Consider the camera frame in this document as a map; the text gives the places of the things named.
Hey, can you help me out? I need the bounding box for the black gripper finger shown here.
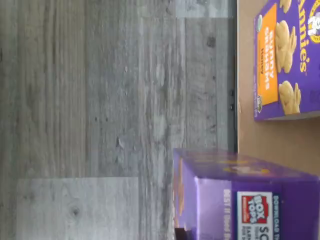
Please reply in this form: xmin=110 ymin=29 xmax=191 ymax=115
xmin=174 ymin=227 xmax=194 ymax=240

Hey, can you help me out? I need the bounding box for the purple Annie's box brown patch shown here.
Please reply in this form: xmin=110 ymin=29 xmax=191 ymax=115
xmin=172 ymin=147 xmax=320 ymax=240

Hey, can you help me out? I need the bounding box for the black metal shelf rack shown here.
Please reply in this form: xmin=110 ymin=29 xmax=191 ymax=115
xmin=228 ymin=0 xmax=320 ymax=181

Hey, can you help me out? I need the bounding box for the purple Annie's box orange patch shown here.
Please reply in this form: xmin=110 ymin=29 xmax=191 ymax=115
xmin=253 ymin=0 xmax=320 ymax=123

